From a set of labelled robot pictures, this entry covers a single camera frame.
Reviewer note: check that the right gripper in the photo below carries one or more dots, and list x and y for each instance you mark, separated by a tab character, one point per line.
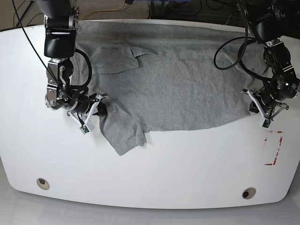
82	106

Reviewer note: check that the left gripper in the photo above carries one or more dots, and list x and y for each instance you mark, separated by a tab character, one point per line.
275	92

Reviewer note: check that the grey t-shirt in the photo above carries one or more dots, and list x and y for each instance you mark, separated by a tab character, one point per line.
163	78

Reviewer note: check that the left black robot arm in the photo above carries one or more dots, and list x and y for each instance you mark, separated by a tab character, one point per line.
263	27

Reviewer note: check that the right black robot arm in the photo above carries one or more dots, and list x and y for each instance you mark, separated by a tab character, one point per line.
60	20

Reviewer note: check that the red tape marking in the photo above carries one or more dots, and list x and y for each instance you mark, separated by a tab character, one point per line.
271	147

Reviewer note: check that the right table grommet hole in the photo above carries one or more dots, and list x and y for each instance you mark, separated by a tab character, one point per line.
249	193

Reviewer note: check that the table grommet hole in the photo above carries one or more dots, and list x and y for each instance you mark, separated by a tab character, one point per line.
43	184
249	193

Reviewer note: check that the left table grommet hole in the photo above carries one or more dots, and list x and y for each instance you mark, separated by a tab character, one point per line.
43	184

